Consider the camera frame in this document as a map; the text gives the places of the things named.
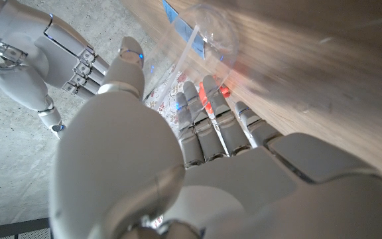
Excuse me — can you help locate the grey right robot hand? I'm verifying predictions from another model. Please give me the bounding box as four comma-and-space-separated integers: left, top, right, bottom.
0, 0, 111, 140

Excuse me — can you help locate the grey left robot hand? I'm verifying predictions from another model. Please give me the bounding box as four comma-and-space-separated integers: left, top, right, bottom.
48, 35, 382, 239

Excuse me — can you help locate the clear spray bottle black cap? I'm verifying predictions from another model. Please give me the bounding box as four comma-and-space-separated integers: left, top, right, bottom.
143, 3, 241, 112

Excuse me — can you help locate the orange spiky stress ball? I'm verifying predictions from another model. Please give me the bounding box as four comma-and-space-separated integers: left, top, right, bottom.
198, 75, 231, 112

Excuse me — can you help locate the grey mesh panel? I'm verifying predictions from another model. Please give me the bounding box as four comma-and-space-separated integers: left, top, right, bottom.
0, 217, 52, 239

